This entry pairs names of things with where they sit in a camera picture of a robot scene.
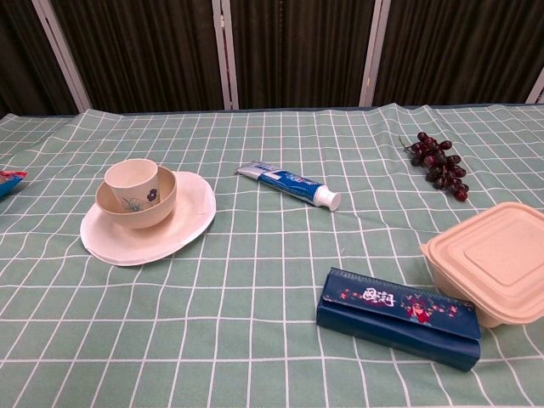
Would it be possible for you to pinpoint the green white checkered tablecloth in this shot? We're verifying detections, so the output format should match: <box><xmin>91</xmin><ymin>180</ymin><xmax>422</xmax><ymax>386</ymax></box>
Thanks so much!
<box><xmin>0</xmin><ymin>104</ymin><xmax>544</xmax><ymax>408</ymax></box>

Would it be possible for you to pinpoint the dark folding screen with white frames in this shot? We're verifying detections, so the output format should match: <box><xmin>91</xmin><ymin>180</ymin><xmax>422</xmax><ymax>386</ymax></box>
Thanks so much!
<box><xmin>0</xmin><ymin>0</ymin><xmax>544</xmax><ymax>120</ymax></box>

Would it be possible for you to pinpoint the white paper plate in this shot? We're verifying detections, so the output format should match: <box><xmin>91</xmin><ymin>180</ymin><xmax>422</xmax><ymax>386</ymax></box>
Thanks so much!
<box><xmin>80</xmin><ymin>170</ymin><xmax>218</xmax><ymax>268</ymax></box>

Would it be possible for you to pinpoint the blue white toothpaste tube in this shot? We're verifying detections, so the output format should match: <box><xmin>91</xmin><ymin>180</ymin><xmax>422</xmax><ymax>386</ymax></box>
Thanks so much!
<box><xmin>236</xmin><ymin>161</ymin><xmax>343</xmax><ymax>213</ymax></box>

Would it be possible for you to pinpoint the dark red grape bunch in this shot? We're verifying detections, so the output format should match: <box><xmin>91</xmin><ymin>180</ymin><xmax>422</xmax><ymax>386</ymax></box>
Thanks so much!
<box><xmin>399</xmin><ymin>131</ymin><xmax>470</xmax><ymax>202</ymax></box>

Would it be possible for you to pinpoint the beige lidded food container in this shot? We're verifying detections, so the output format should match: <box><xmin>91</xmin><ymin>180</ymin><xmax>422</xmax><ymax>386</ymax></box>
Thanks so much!
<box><xmin>420</xmin><ymin>201</ymin><xmax>544</xmax><ymax>329</ymax></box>

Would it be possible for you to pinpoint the blue printed pencil case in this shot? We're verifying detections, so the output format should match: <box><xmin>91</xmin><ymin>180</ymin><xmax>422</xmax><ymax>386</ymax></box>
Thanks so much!
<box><xmin>314</xmin><ymin>267</ymin><xmax>483</xmax><ymax>373</ymax></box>

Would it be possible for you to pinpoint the white cup with flower print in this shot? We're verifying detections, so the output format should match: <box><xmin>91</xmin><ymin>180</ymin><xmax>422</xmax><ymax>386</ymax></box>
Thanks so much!
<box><xmin>104</xmin><ymin>158</ymin><xmax>161</xmax><ymax>213</ymax></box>

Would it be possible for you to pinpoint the beige bowl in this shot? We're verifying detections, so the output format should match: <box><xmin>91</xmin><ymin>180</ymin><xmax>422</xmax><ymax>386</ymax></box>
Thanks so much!
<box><xmin>94</xmin><ymin>167</ymin><xmax>179</xmax><ymax>230</ymax></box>

